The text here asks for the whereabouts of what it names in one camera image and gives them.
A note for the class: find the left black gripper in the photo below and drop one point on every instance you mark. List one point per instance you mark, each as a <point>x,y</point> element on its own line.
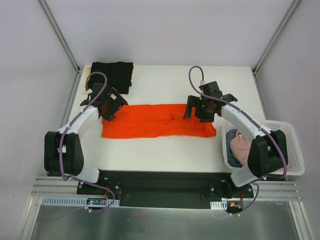
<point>114,105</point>

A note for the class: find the pink t shirt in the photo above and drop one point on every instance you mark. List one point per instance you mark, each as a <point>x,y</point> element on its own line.
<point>240,148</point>

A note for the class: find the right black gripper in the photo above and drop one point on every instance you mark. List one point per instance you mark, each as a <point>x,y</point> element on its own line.
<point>197,107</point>

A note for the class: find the left green circuit board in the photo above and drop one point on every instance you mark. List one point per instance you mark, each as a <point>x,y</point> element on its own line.
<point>94,202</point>

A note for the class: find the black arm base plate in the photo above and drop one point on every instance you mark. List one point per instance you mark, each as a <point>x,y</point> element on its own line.
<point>153,189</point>

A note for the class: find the folded black t shirt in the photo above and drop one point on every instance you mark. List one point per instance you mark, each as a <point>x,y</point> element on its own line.
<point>118,74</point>

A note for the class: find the right white cable duct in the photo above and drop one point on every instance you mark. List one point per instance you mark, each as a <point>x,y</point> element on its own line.
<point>219,205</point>

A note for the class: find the orange t shirt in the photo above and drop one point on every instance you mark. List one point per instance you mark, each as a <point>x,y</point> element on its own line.
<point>155,120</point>

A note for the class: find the white plastic laundry basket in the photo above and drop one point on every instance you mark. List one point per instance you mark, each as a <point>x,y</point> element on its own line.
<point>295,165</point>

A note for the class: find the aluminium frame post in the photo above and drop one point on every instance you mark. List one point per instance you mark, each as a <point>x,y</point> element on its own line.
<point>276,35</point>
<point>43,4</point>

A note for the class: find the folded beige t shirt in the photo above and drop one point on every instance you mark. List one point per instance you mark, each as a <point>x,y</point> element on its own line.
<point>87,72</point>

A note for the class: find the teal blue t shirt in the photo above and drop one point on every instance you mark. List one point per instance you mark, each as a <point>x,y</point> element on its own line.
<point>232,161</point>

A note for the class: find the left aluminium frame post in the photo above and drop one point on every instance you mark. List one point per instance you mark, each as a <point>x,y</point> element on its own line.
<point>43,4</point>

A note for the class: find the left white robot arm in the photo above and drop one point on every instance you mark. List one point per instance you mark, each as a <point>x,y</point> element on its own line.
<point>63,153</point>

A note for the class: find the right aluminium frame post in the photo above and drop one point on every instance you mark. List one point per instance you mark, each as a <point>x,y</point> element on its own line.
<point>276,35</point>

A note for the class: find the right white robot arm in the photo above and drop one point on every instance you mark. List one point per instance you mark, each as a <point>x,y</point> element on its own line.
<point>268,148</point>

